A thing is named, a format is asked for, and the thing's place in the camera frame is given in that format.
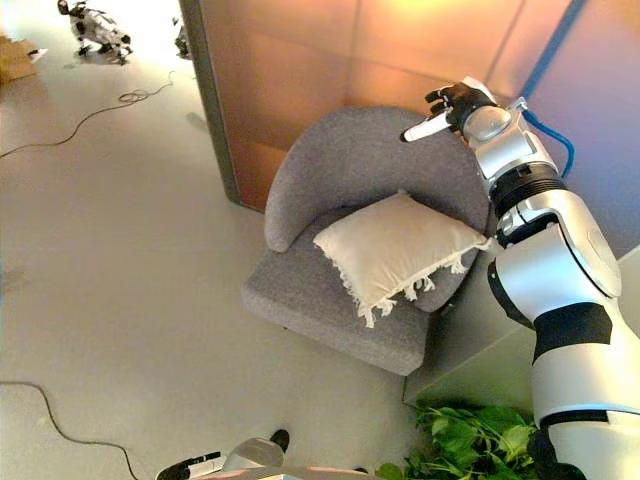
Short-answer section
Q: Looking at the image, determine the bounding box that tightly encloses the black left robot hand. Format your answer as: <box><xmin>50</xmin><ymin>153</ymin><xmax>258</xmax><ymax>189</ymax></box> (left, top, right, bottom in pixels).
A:
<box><xmin>155</xmin><ymin>451</ymin><xmax>223</xmax><ymax>480</ymax></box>

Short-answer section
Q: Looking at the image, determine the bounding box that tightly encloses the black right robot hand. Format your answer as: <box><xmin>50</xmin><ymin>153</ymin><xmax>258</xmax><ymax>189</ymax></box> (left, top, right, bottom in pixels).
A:
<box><xmin>399</xmin><ymin>75</ymin><xmax>500</xmax><ymax>145</ymax></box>

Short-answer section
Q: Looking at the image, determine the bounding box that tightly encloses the white fringed pillow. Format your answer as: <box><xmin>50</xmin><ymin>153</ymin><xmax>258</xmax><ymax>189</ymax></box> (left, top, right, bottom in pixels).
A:
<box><xmin>312</xmin><ymin>189</ymin><xmax>494</xmax><ymax>330</ymax></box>

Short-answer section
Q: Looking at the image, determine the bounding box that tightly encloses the silver robot torso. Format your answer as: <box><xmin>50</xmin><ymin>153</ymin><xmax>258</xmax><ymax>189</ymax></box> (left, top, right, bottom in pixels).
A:
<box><xmin>219</xmin><ymin>464</ymin><xmax>374</xmax><ymax>480</ymax></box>

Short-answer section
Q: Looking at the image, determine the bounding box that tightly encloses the grey fabric tub armchair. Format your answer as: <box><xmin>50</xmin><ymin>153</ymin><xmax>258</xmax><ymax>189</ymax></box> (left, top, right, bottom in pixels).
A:
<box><xmin>240</xmin><ymin>105</ymin><xmax>496</xmax><ymax>377</ymax></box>

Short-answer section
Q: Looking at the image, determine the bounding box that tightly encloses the dark machine behind partition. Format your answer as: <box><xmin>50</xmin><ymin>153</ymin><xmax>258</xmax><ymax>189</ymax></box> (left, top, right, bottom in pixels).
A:
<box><xmin>171</xmin><ymin>16</ymin><xmax>194</xmax><ymax>60</ymax></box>

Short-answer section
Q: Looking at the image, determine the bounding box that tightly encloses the green leafy potted plant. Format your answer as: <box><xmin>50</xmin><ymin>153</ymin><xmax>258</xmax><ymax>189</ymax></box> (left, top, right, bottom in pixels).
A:
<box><xmin>374</xmin><ymin>399</ymin><xmax>544</xmax><ymax>480</ymax></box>

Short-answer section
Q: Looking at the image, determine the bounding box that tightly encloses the black white robot dog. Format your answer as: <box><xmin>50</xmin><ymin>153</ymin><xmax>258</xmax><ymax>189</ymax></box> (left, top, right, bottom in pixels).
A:
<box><xmin>56</xmin><ymin>0</ymin><xmax>134</xmax><ymax>67</ymax></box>

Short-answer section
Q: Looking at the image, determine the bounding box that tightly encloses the brown cardboard box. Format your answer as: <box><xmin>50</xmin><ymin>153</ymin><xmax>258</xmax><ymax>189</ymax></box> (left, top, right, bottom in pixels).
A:
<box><xmin>0</xmin><ymin>33</ymin><xmax>49</xmax><ymax>87</ymax></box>

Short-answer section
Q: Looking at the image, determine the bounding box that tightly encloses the blue tether cable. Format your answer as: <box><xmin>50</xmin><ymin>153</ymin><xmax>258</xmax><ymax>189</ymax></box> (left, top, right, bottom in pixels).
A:
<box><xmin>519</xmin><ymin>0</ymin><xmax>589</xmax><ymax>180</ymax></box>

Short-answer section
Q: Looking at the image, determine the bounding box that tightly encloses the thick black floor cable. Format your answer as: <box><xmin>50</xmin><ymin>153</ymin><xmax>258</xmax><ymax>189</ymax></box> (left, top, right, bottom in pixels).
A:
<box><xmin>0</xmin><ymin>381</ymin><xmax>140</xmax><ymax>480</ymax></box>

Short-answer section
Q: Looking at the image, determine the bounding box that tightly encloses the orange partition screen grey frame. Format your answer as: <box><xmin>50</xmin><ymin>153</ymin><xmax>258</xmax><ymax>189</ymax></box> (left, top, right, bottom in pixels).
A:
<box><xmin>178</xmin><ymin>0</ymin><xmax>589</xmax><ymax>212</ymax></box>

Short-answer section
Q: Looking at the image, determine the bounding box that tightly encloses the thin black floor cable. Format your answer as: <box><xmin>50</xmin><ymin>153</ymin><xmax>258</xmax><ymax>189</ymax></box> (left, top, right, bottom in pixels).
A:
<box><xmin>0</xmin><ymin>69</ymin><xmax>177</xmax><ymax>161</ymax></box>

